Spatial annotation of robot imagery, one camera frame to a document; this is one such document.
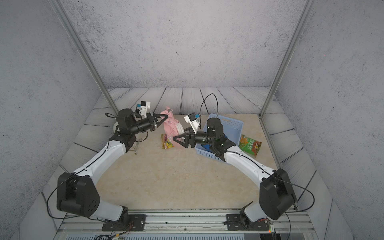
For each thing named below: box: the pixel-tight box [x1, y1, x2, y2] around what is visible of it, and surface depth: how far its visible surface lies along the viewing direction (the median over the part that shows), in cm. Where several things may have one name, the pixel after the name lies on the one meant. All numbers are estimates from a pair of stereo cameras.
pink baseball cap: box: [161, 106, 185, 146], surface depth 74 cm
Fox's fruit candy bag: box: [161, 133, 175, 150], surface depth 104 cm
